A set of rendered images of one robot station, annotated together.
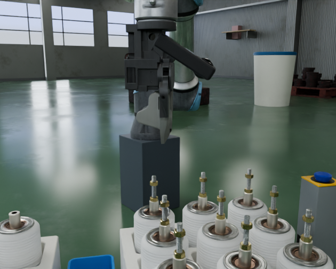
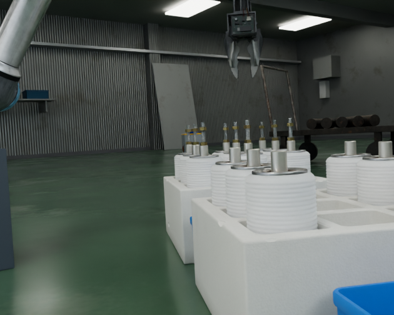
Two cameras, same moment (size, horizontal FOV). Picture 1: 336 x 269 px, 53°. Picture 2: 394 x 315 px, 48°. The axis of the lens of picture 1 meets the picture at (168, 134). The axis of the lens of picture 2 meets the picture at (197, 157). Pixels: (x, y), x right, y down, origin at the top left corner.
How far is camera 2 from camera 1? 140 cm
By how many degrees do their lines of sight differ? 87
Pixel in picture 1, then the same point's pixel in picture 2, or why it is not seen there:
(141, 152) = (4, 162)
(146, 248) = (262, 157)
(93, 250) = (88, 284)
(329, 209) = not seen: hidden behind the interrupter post
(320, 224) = not seen: hidden behind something
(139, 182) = (0, 214)
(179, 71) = (22, 50)
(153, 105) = (254, 48)
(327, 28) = not seen: outside the picture
